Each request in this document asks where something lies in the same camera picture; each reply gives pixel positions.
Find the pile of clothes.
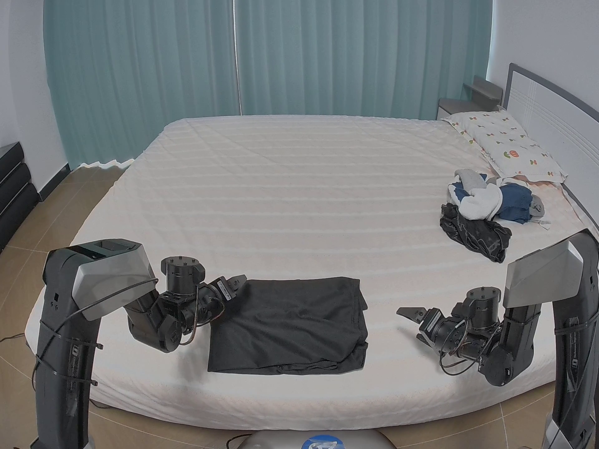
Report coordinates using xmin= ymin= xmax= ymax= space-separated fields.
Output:
xmin=447 ymin=168 xmax=551 ymax=229

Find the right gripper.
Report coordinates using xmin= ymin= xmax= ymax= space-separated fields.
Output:
xmin=396 ymin=306 xmax=461 ymax=355

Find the black T-shirt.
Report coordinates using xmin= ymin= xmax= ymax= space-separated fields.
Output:
xmin=207 ymin=276 xmax=369 ymax=376

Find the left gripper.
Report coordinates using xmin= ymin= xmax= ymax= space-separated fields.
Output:
xmin=200 ymin=274 xmax=248 ymax=322

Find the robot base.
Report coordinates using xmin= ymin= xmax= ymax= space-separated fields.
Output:
xmin=236 ymin=429 xmax=398 ymax=449

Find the grey bedside table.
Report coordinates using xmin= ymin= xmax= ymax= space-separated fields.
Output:
xmin=437 ymin=75 xmax=504 ymax=120

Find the white printed pillow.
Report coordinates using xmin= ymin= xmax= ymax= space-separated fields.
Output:
xmin=441 ymin=109 xmax=569 ymax=184

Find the bed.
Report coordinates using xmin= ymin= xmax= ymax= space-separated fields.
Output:
xmin=24 ymin=63 xmax=599 ymax=431

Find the black chest of drawers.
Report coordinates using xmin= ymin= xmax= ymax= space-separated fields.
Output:
xmin=0 ymin=141 xmax=40 ymax=251

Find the blue-green curtain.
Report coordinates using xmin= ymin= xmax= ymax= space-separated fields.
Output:
xmin=233 ymin=0 xmax=494 ymax=121
xmin=43 ymin=0 xmax=241 ymax=168

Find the black satin garment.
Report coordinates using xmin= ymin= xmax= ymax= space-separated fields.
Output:
xmin=439 ymin=202 xmax=513 ymax=264

